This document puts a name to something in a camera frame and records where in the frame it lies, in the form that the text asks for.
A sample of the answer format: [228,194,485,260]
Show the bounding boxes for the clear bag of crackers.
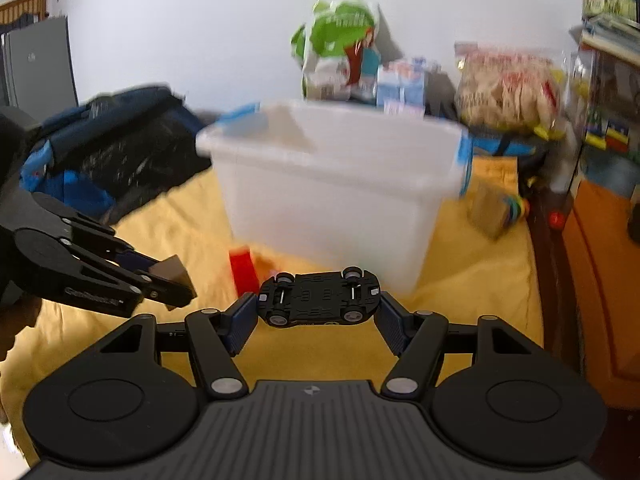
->
[454,42,568,133]

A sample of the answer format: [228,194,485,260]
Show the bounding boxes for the clear plastic container blue latches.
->
[196,100,473,293]

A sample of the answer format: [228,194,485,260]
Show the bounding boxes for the clear box of toys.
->
[570,35,640,156]

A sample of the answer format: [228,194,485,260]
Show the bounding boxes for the small brown wooden block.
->
[150,255,194,292]

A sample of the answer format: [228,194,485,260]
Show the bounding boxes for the round cookie tin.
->
[580,0,640,23]

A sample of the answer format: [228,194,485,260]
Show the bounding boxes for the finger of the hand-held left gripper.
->
[30,192,165,277]
[55,239,196,319]

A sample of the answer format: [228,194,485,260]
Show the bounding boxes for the green and white snack bag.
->
[291,0,383,101]

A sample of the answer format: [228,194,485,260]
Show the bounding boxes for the small white sachet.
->
[382,101,423,117]

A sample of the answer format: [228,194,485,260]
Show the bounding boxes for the black and blue stroller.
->
[25,85,213,226]

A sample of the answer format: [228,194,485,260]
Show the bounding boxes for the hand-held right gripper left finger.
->
[94,292,259,402]

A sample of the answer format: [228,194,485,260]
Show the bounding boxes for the rainbow striped wooden toy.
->
[502,195,530,223]

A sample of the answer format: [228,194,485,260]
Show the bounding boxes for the grey refrigerator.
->
[0,15,79,109]

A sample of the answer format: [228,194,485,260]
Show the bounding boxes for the light blue tissue pack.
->
[376,59,431,108]

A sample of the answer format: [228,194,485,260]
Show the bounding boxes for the stack of books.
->
[570,15,640,61]

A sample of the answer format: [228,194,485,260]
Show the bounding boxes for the blue and black bag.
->
[465,127,551,158]

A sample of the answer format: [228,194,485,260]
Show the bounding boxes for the orange box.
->
[562,177,640,411]

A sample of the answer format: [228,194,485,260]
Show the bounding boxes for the black toy car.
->
[256,268,382,329]

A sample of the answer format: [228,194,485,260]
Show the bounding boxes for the yellow cloth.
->
[0,155,546,461]

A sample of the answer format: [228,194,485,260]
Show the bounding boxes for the red translucent block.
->
[228,245,261,295]

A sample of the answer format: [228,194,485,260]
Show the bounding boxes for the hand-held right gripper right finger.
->
[375,293,546,402]

